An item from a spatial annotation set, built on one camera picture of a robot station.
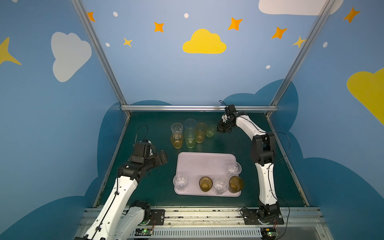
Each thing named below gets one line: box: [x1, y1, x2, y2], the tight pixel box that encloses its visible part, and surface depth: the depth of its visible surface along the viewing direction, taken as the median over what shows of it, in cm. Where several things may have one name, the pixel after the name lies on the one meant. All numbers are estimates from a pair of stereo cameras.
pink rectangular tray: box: [174, 152, 242, 197], surface depth 93 cm
